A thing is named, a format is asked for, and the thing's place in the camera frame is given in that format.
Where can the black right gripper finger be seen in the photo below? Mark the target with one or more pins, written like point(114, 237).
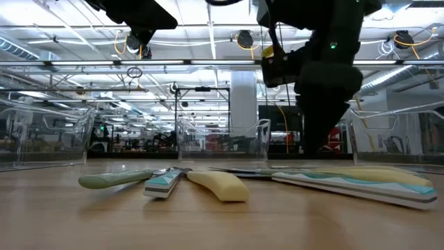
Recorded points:
point(317, 121)

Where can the red white object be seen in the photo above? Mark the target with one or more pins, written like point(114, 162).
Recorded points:
point(334, 139)

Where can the black monitor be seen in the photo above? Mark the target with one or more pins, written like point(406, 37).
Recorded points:
point(277, 118)

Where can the white column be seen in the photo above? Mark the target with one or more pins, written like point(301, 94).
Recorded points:
point(243, 100)

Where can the clear plastic bin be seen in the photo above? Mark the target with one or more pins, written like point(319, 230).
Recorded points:
point(399, 139)
point(41, 139)
point(222, 139)

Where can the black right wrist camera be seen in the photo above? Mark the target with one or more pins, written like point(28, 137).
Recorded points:
point(279, 71)

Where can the silver ventilation duct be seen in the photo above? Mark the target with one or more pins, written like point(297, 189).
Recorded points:
point(392, 76)
point(21, 50)

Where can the black frame stand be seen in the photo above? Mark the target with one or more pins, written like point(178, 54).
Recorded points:
point(203, 89)

